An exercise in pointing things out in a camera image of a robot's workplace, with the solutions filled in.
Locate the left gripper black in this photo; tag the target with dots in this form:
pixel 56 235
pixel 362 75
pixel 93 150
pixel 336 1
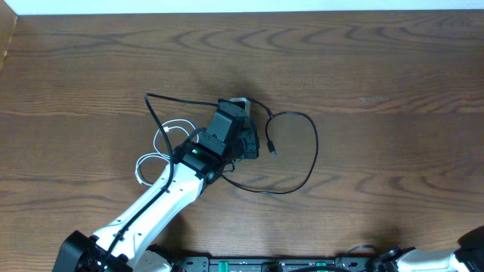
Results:
pixel 255 146

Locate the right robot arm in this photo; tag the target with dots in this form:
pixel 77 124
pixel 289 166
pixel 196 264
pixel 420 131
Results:
pixel 468 257

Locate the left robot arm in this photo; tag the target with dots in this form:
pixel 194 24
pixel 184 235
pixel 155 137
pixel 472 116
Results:
pixel 123 244

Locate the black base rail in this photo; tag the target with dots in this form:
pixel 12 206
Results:
pixel 208 264

